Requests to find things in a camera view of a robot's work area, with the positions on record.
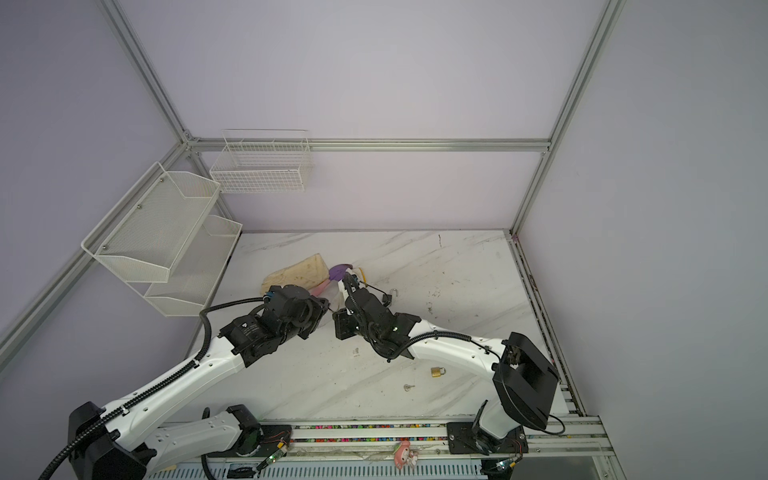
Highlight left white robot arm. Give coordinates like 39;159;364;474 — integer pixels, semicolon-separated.
40;285;330;479

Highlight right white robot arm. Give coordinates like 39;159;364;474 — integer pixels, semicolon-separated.
333;271;560;455

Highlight pink toy figure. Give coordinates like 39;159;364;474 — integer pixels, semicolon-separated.
393;440;418;470

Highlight white mesh two-tier shelf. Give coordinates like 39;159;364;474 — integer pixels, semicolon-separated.
81;163;242;317

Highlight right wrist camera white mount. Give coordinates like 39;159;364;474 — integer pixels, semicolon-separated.
339;269;365;299

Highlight purple trowel pink handle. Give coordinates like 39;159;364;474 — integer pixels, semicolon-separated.
310;264;354;296

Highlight white wire basket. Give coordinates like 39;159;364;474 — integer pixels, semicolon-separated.
209;129;313;194

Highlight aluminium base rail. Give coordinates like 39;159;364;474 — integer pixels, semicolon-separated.
154;417;625;479

